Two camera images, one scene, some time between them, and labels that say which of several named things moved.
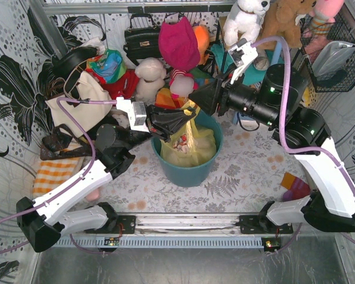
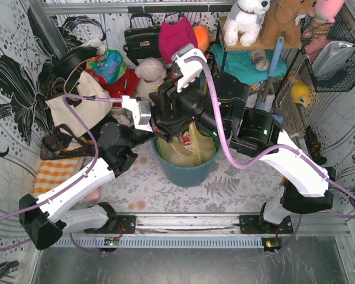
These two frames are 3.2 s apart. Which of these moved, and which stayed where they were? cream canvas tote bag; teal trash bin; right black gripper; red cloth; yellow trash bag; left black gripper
Moved: right black gripper; yellow trash bag
Stayed: teal trash bin; cream canvas tote bag; left black gripper; red cloth
